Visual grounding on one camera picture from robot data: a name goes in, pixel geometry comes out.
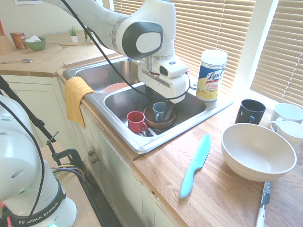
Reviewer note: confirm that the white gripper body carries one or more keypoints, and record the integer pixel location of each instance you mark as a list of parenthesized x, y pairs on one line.
[(165, 86)]

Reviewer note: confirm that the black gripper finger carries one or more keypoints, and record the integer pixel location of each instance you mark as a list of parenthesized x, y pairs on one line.
[(150, 91), (169, 110)]

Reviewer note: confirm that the teal plastic knife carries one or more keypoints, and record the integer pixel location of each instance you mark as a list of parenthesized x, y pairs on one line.
[(193, 169)]

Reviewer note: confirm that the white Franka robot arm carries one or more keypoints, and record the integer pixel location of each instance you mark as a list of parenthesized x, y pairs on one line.
[(146, 23)]

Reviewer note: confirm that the stainless steel double sink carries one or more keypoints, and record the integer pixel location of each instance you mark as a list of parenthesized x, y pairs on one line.
[(123, 100)]

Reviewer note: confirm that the metal utensils in sink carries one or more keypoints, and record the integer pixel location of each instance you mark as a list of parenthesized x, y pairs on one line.
[(150, 133)]

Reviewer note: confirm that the grey blue mug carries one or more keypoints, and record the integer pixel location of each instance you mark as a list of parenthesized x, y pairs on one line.
[(158, 110)]

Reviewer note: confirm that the brown ceramic bowl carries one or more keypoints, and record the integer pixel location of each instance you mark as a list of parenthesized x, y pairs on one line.
[(151, 119)]

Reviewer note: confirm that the red mug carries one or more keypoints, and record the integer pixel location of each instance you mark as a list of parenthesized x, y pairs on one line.
[(135, 123)]

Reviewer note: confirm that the small blue object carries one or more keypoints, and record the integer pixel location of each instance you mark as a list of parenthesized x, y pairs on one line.
[(132, 60)]

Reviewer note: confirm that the pink bowl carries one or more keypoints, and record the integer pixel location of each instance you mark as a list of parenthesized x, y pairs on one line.
[(113, 88)]

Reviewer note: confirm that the Lysol wipes canister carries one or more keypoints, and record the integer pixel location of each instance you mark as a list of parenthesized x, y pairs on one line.
[(210, 78)]

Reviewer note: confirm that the yellow dish cloth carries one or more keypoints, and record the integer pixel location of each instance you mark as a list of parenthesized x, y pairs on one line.
[(74, 97)]

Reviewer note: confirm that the wide beige window blinds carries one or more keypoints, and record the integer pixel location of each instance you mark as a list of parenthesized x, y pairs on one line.
[(213, 26)]

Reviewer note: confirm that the black mug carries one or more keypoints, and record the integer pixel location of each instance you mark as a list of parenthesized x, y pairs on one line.
[(248, 112)]

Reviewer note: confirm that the round dark cabinet knob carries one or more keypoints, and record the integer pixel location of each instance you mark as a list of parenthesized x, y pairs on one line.
[(94, 161), (91, 153)]

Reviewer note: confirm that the cream kitchen cabinet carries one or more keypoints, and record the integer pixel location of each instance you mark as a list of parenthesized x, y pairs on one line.
[(113, 184)]

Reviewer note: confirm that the small spiky potted plant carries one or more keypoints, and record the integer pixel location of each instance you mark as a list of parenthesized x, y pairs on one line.
[(73, 35)]

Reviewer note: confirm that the large white bowl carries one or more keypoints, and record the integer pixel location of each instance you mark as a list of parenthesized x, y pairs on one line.
[(255, 151)]

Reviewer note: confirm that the black C clamp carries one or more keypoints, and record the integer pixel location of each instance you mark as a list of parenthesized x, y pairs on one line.
[(64, 154)]

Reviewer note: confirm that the white mug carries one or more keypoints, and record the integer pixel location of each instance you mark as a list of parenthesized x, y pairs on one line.
[(287, 112), (291, 134)]

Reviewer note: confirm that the narrow beige window blinds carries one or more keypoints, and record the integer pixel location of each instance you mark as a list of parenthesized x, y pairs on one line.
[(281, 59)]

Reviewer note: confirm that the green bowl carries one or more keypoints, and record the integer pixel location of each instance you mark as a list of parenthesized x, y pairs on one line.
[(36, 45)]

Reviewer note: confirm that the black stand pole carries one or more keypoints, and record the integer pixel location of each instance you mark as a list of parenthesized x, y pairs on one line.
[(26, 107)]

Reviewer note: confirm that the metal spoon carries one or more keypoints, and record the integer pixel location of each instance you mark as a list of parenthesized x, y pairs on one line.
[(16, 61)]

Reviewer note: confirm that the orange cardboard box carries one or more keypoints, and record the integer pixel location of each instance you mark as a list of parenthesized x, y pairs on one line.
[(17, 40)]

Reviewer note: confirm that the wooden block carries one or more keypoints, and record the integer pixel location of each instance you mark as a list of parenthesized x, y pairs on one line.
[(4, 46)]

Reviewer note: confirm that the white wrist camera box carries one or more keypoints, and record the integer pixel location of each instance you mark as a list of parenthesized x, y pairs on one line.
[(174, 68)]

